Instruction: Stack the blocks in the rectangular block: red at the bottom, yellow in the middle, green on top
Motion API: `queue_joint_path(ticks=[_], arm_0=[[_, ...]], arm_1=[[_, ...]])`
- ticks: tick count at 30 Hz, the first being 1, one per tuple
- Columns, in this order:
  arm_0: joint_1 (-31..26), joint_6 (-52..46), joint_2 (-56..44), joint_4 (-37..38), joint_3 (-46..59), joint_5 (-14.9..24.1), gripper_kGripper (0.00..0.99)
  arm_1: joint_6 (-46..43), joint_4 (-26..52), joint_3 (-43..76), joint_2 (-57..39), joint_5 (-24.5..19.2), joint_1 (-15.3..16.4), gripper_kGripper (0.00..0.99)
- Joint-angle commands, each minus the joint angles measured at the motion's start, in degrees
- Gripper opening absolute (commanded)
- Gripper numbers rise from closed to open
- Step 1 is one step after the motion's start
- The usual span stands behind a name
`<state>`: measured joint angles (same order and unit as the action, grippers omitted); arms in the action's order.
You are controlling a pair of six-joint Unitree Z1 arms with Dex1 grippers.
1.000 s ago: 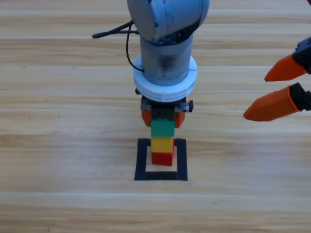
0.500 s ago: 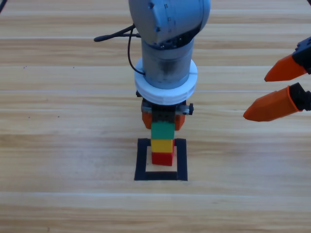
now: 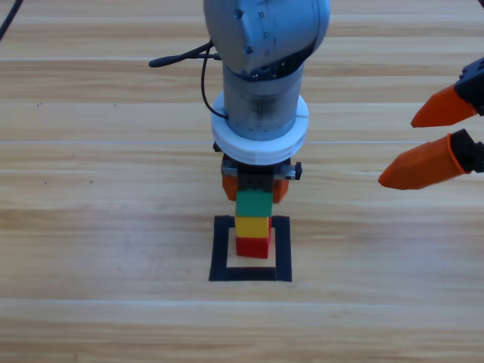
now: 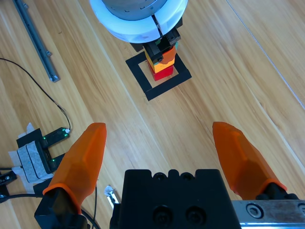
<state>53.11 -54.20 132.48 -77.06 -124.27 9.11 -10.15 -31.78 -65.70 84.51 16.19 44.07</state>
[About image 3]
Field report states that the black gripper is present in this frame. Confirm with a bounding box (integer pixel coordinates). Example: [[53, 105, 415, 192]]
[[213, 141, 303, 204], [377, 56, 484, 191]]

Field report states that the green cube block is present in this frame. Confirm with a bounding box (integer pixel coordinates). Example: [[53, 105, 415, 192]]
[[234, 188, 274, 219]]

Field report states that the yellow cube block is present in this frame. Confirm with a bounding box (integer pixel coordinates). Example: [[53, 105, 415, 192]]
[[234, 216, 271, 239]]

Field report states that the red cube block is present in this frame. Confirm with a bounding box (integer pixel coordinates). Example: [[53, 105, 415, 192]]
[[235, 216, 272, 260]]

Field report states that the black tape square outline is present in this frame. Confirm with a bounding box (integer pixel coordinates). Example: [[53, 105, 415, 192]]
[[208, 214, 293, 283]]

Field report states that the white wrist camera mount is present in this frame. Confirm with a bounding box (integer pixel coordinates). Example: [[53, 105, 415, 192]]
[[210, 94, 310, 166]]

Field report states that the thin black cable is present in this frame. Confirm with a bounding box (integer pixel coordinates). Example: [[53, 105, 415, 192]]
[[200, 56, 231, 122]]

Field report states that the thick black cable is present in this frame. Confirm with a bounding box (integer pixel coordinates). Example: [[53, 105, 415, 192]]
[[0, 0, 23, 41], [148, 40, 222, 69]]

